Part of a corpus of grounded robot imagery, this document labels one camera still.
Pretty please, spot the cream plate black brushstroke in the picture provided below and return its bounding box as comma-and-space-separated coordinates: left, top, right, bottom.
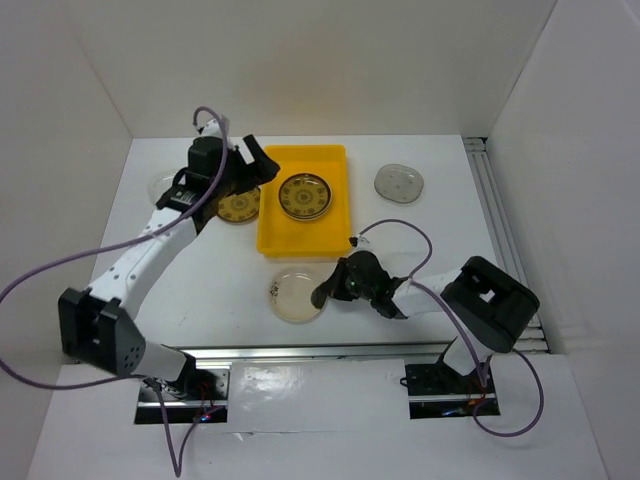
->
267, 267, 322, 325

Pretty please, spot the yellow patterned plate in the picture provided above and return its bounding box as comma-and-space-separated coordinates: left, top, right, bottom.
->
218, 187, 261, 223
278, 173, 332, 221

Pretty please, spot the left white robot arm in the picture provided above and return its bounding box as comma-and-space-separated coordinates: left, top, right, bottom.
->
58, 134, 280, 399

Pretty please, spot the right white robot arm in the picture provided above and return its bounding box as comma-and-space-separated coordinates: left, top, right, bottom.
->
310, 250, 540, 392

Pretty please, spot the yellow plastic bin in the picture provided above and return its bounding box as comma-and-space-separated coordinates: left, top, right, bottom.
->
256, 144, 351, 258

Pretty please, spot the clear plastic plate left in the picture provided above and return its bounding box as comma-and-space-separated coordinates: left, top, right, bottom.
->
147, 171, 176, 205

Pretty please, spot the clear grey plastic plate right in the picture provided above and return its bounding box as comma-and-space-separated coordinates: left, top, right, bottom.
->
374, 164, 425, 205

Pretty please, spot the white front cover board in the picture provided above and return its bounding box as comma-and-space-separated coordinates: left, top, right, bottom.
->
227, 359, 409, 433

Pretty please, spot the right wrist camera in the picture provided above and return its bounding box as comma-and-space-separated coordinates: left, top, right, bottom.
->
349, 235, 372, 253

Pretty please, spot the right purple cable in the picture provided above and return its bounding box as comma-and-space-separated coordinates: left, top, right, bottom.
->
354, 218, 546, 439

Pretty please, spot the purple cable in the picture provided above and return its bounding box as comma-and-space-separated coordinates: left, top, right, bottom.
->
0, 105, 231, 477
354, 218, 546, 439

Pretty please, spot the aluminium rail right side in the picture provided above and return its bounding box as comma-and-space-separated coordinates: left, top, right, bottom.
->
462, 137, 550, 354

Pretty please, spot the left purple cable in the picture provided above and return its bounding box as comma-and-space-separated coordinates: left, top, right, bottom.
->
0, 105, 231, 477

